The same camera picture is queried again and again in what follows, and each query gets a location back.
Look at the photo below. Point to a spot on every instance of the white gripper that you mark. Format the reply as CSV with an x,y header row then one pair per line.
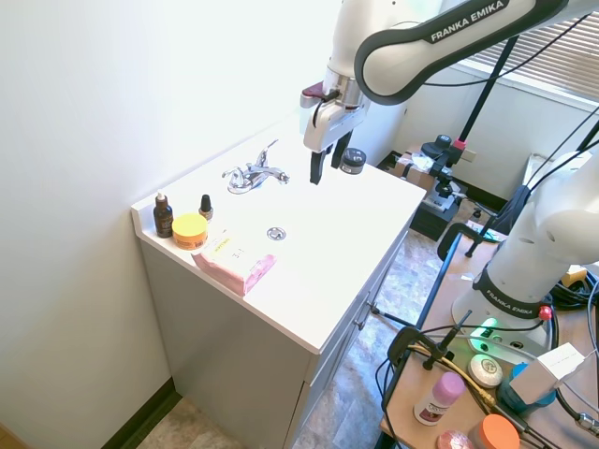
x,y
330,124

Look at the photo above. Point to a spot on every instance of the white Franka Panda arm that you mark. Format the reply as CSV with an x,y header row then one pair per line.
x,y
524,243

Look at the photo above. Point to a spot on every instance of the black lid jar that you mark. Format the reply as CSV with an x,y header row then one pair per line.
x,y
353,161

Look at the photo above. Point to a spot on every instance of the chrome sink drain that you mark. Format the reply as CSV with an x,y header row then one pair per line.
x,y
276,233

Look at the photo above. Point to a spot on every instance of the small dark nail polish bottle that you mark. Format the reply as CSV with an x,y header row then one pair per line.
x,y
205,207

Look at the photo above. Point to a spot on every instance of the pink soap box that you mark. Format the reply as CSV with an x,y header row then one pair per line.
x,y
236,264

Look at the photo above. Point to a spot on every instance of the black table clamp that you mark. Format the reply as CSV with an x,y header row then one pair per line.
x,y
461,236
421,343

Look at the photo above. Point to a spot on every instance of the grey vanity cabinet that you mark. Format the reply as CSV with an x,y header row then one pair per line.
x,y
262,299

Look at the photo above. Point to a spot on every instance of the yellow lid cream jar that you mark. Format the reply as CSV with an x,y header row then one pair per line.
x,y
189,230

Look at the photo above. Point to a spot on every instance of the brown dropper bottle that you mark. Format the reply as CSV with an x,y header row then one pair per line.
x,y
163,216

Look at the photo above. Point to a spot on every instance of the window blinds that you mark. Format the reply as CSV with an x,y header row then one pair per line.
x,y
547,51

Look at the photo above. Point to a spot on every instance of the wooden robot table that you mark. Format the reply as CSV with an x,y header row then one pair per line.
x,y
491,355

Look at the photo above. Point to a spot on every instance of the round white soap tin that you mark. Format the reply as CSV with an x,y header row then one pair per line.
x,y
486,369

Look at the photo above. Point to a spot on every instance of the pink cap deodorant stick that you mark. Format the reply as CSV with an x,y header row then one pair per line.
x,y
440,397

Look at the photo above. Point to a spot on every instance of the teal plastic container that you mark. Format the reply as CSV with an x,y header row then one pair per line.
x,y
524,393

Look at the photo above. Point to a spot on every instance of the white cardboard box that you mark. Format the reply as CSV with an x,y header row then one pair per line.
x,y
547,372

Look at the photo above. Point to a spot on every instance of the pink round soap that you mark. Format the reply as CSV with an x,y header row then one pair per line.
x,y
454,439

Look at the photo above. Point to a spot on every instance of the orange lid jar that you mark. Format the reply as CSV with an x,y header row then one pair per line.
x,y
498,432

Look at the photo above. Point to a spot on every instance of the red wrist camera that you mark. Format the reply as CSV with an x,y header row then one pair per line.
x,y
312,93

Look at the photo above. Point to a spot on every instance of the black camera stand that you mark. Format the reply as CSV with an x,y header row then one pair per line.
x,y
456,145

